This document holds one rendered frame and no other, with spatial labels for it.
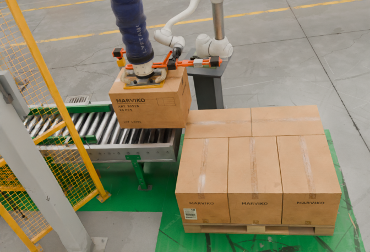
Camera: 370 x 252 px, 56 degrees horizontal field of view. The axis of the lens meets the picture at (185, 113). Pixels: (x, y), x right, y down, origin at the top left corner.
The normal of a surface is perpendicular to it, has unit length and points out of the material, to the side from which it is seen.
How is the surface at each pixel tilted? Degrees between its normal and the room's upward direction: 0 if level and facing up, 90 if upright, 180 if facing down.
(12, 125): 90
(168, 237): 0
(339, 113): 0
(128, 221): 0
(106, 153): 90
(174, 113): 90
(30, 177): 90
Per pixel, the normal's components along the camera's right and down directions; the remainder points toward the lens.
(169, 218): -0.15, -0.77
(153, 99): -0.16, 0.64
